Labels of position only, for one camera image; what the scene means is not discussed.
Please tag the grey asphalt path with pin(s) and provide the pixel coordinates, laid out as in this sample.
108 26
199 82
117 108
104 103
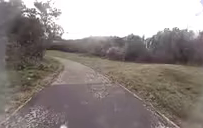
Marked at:
85 106

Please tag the open grass field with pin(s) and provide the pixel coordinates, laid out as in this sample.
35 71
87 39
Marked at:
155 80

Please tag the distant row of trees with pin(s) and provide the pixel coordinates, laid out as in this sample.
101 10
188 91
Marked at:
155 48

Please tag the grass verge beside trees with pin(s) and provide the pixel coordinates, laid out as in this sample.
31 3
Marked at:
29 78

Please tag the dense trees beside path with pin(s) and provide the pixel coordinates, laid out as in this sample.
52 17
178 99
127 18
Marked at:
25 36

